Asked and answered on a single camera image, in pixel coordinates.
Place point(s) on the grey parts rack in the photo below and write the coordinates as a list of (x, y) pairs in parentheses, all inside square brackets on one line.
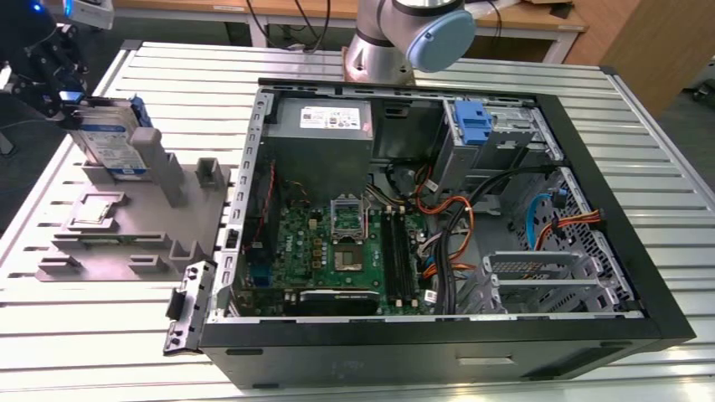
[(145, 222)]

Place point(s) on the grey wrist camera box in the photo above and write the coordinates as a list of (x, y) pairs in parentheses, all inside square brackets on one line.
[(94, 14)]

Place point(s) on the black RAM slot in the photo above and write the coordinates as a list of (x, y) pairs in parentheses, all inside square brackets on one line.
[(408, 259), (392, 259)]

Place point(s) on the wooden cabinet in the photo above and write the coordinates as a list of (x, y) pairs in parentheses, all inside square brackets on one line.
[(659, 50)]

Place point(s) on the silver CPU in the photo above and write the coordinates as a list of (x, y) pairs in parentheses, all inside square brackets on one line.
[(92, 213)]

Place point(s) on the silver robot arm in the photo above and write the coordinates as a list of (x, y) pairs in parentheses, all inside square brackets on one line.
[(380, 54)]

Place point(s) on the hard disk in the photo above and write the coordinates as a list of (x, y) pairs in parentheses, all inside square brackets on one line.
[(112, 146)]

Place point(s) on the black PC case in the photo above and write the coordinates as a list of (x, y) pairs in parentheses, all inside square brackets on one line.
[(391, 347)]

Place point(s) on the black graphics card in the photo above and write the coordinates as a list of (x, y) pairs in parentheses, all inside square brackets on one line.
[(334, 301)]

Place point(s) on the green motherboard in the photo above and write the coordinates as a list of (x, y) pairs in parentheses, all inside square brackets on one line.
[(301, 238)]

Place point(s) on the grey power supply unit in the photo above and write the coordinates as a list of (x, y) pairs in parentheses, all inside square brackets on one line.
[(317, 163)]

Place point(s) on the grey metal drive cage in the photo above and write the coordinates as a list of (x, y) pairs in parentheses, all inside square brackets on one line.
[(475, 163)]

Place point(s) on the grey metal disk bay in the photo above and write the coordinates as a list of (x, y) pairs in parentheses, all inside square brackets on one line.
[(536, 257)]

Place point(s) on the hinged card retention bracket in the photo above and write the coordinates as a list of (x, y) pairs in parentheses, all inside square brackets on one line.
[(194, 293)]

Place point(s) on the wooden desk with white legs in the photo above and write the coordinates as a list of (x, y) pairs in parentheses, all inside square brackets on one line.
[(531, 19)]

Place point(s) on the blue expansion slot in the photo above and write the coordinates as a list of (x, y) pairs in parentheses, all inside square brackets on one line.
[(260, 276)]

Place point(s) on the blue plastic drive latch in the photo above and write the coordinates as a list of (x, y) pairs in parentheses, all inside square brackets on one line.
[(472, 121)]

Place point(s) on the green RAM stick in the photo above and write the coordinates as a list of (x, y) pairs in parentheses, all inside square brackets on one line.
[(105, 239)]

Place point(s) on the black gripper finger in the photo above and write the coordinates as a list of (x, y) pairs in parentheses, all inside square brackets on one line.
[(69, 54), (38, 98)]

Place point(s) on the CPU socket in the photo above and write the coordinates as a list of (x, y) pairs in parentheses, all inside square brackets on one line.
[(351, 259)]

